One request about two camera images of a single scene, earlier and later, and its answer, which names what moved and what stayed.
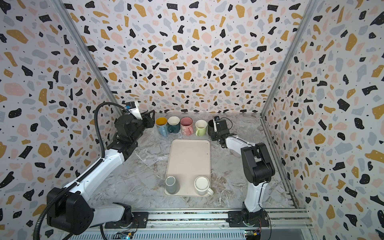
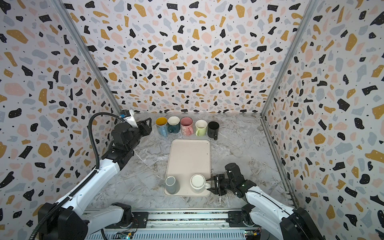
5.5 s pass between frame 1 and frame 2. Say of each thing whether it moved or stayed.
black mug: stayed
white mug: moved
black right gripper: moved
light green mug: stayed
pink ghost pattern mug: stayed
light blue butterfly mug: stayed
